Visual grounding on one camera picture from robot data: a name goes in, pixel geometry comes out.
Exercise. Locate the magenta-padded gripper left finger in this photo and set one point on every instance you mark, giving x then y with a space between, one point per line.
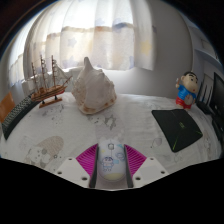
87 160

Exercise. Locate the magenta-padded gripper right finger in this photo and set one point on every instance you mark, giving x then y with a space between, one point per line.
135 160

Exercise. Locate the white cartoon-print computer mouse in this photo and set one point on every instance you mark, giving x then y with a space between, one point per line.
111 161

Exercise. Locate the black mouse pad green lines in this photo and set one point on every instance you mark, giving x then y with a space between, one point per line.
178 128

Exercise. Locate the white cartoon-print tablecloth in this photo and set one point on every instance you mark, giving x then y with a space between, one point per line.
133 116

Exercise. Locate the large white conch shell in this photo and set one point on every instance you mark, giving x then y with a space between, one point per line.
93 90

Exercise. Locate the wooden model sailing ship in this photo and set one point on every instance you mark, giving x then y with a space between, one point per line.
48 91

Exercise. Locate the cartoon boy figurine with clock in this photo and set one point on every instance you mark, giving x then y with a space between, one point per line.
186 91

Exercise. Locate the black router with antennas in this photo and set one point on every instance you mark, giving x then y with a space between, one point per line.
204 103

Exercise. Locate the wooden chair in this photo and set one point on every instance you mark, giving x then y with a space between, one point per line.
6 106

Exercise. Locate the black computer monitor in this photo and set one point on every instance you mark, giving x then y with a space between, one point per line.
218 100

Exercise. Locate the sheer white star-print curtain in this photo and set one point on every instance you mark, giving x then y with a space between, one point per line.
93 36

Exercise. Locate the white wall shelf unit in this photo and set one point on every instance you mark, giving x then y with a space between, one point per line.
208 46

